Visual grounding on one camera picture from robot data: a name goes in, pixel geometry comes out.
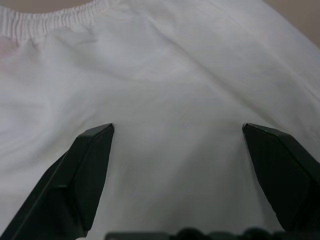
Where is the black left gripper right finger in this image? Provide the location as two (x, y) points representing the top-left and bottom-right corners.
(241, 122), (320, 233)

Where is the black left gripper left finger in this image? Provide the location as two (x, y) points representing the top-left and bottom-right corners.
(0, 122), (115, 240)

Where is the white shorts garment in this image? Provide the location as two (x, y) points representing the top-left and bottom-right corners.
(0, 0), (320, 240)

